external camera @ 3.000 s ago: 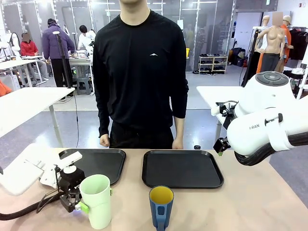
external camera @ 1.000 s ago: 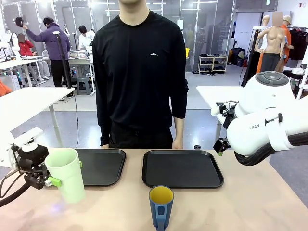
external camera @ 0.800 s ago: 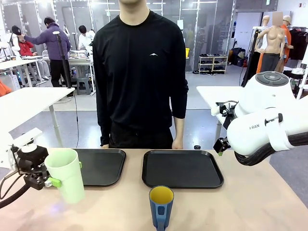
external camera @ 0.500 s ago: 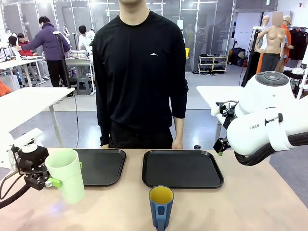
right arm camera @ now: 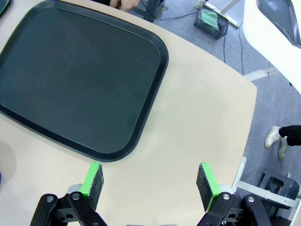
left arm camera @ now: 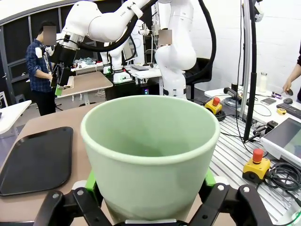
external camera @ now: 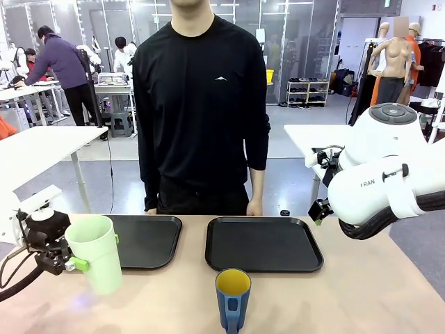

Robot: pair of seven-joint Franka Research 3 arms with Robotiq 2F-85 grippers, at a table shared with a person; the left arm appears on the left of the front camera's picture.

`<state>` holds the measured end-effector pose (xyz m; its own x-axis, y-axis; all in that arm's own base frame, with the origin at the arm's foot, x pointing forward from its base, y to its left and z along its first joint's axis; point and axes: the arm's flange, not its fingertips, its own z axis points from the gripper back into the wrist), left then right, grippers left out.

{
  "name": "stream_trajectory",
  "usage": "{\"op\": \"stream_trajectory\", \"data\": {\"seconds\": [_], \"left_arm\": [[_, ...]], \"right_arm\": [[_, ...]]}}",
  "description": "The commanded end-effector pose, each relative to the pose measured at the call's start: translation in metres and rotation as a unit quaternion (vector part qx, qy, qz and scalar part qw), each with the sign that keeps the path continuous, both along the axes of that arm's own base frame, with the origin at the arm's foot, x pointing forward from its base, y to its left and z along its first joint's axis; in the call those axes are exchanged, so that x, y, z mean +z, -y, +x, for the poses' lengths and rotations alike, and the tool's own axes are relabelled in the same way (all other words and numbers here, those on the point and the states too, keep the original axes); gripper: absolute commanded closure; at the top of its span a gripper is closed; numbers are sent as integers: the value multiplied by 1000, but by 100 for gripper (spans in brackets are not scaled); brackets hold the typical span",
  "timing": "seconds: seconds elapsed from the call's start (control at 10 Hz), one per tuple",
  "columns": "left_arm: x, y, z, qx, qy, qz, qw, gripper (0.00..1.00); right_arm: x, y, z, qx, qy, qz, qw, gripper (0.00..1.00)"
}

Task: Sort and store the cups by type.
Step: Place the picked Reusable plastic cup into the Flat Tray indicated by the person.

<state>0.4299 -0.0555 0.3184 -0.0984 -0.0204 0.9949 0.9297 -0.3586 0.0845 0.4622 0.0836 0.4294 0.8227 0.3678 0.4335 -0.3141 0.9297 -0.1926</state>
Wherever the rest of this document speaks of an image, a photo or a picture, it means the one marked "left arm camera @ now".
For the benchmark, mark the black office chair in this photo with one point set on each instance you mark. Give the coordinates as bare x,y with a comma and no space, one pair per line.
200,68

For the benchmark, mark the white bottle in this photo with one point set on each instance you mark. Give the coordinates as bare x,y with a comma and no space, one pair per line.
263,84

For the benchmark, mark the white desk with keyboard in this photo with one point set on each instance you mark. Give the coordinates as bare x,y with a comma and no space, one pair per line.
148,73

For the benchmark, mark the small grey stool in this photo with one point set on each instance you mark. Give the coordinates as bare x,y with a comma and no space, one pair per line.
20,97

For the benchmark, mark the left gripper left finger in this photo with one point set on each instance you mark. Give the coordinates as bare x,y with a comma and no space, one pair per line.
70,207

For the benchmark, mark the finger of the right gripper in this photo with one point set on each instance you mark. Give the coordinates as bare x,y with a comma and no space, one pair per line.
54,75
64,77

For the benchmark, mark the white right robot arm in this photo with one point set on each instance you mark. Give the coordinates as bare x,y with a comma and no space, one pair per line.
174,54

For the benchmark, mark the black handheld device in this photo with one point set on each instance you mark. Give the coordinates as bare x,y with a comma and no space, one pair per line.
231,90

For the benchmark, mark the person in plaid shirt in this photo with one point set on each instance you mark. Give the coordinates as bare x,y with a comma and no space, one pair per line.
37,70

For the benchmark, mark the black flat remote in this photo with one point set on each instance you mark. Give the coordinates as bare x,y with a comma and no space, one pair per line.
292,110

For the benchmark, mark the yellow emergency stop button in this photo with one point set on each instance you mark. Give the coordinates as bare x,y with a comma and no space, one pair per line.
212,108
255,168

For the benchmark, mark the bystander's hand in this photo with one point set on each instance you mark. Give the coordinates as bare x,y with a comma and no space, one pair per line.
287,87

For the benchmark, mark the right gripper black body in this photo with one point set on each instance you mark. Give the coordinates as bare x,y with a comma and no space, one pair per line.
64,55

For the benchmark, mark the bystander's forearm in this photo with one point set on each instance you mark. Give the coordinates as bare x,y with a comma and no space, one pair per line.
295,76

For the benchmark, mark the black stand pole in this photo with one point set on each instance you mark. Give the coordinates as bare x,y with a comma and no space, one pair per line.
252,94

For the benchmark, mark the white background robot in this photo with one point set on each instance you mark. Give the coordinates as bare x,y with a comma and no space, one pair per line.
115,58

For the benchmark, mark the white framed monitor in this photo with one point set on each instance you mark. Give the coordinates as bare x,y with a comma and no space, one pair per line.
284,136

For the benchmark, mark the brown background table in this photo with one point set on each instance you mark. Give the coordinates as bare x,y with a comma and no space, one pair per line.
94,82

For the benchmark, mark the black plastic tray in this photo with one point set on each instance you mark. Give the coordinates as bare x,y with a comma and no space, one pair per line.
35,160

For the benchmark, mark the beige cloth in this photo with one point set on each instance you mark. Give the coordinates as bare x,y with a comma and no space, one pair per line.
70,82

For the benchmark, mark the yellow black tape measure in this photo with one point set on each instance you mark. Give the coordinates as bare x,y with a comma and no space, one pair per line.
281,112

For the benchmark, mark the black computer mouse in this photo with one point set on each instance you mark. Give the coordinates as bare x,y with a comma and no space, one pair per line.
288,101

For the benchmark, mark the white table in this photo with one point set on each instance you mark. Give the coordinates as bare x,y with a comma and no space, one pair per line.
11,115

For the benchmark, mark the light green plastic cup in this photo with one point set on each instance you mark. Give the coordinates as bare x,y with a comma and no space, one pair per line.
150,176

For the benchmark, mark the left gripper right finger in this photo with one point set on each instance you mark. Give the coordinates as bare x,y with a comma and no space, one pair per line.
235,207

